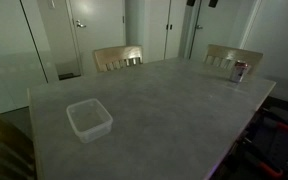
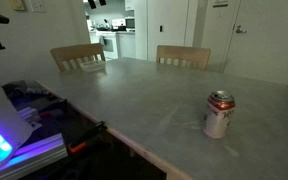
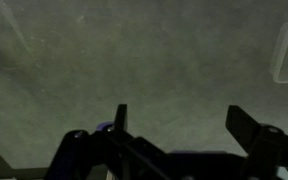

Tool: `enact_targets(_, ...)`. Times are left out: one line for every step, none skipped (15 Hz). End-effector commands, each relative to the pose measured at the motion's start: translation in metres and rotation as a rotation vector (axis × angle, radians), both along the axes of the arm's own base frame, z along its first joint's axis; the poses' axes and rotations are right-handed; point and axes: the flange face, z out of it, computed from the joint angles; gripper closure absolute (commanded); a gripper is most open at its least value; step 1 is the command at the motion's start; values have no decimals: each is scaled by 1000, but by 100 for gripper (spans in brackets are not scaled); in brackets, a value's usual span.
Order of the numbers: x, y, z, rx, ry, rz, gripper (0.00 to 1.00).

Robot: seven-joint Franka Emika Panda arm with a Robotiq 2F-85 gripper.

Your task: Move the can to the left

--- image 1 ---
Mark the wooden chair right back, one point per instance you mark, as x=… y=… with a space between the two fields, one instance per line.
x=225 y=57

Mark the white door right back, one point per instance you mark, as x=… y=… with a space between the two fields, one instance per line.
x=223 y=25

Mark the white double closet doors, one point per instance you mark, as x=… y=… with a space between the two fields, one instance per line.
x=163 y=25

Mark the red handled clamp lower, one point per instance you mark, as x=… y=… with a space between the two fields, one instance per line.
x=257 y=158

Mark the silver door lever handle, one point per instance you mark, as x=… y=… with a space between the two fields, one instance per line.
x=79 y=24

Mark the wooden chair left foreground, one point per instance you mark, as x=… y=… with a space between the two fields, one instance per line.
x=17 y=156

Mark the red handled clamp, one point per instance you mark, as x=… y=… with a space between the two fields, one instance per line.
x=272 y=120
x=257 y=158

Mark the white door with lever handle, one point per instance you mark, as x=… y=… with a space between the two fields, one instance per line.
x=105 y=28

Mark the red handled clamp upper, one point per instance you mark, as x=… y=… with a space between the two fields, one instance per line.
x=272 y=120

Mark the red and white soda can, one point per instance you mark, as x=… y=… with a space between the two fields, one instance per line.
x=239 y=70

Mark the clear plastic food container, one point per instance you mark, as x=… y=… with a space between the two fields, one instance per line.
x=89 y=119

